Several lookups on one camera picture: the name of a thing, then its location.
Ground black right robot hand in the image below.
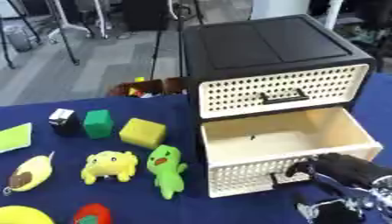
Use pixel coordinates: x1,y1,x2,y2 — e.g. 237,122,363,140
283,151,392,224

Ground pale open pierced-front drawer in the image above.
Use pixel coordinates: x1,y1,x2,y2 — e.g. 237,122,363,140
199,106,385,200

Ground pale closed pierced-front drawer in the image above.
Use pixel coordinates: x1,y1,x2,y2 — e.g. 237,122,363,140
197,63,371,120

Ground black plastic drawer cabinet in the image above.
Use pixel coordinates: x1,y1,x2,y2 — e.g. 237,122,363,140
180,13,379,200

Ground white pole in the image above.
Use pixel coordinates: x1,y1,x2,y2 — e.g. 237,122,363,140
323,0,345,31

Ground green bird soft toy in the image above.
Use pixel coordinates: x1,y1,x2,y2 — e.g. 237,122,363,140
145,143,190,201

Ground yellow block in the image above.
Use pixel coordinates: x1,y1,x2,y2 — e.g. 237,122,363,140
117,117,169,151

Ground brown box with toys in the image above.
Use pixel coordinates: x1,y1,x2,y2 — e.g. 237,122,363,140
105,76,189,99

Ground yellow frog soft toy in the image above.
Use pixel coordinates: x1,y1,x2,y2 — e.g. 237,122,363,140
80,150,141,186

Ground green block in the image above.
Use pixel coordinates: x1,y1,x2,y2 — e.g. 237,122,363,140
80,108,116,140

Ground red and green toy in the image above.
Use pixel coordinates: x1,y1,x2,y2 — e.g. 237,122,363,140
72,202,114,224

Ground small black and white box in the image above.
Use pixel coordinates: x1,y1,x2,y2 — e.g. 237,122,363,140
47,108,81,137

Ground white chair base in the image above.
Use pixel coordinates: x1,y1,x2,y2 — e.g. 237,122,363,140
45,0,112,41

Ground yellow round toy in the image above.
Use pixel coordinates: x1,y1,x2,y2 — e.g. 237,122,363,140
0,205,57,224

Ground lime green flat card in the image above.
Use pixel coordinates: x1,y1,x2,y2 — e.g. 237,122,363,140
0,122,34,154

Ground black handle of open drawer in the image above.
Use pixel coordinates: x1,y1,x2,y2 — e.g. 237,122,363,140
269,171,314,188

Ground black handle of closed drawer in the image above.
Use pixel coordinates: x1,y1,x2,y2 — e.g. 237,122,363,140
257,87,312,106

